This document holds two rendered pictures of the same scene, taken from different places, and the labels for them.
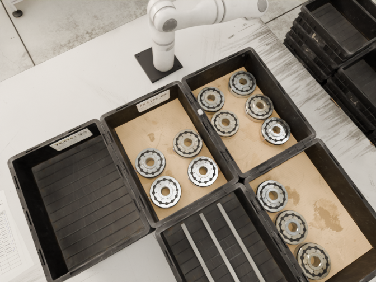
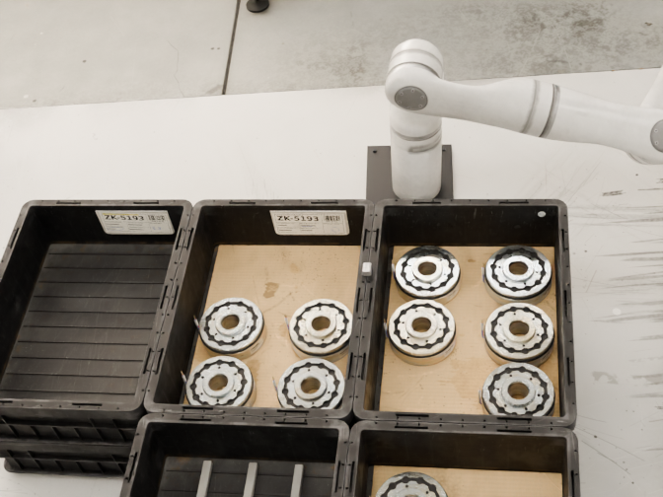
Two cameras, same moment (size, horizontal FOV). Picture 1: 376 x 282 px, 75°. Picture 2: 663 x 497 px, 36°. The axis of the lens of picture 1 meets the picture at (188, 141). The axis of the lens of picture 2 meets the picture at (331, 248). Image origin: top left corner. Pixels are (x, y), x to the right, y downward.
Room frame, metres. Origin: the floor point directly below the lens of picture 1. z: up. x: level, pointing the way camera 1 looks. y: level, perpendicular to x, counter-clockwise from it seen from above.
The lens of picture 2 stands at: (-0.33, -0.71, 2.15)
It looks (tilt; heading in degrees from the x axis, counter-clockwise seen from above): 50 degrees down; 48
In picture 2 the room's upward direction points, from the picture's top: 11 degrees counter-clockwise
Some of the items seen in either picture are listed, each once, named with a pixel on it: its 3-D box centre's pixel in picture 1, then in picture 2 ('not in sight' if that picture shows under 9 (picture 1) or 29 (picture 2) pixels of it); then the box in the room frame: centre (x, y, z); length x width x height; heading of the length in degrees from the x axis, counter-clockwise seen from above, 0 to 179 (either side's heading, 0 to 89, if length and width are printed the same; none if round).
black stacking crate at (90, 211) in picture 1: (84, 196); (89, 319); (0.05, 0.32, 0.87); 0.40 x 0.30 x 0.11; 33
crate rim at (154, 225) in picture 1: (167, 148); (266, 303); (0.22, 0.06, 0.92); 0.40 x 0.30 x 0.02; 33
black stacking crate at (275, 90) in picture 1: (242, 113); (467, 325); (0.38, -0.19, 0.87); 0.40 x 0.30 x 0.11; 33
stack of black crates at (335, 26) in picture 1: (322, 45); not in sight; (1.14, -0.82, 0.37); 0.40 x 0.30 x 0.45; 36
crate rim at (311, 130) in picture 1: (245, 107); (467, 306); (0.38, -0.19, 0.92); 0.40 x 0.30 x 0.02; 33
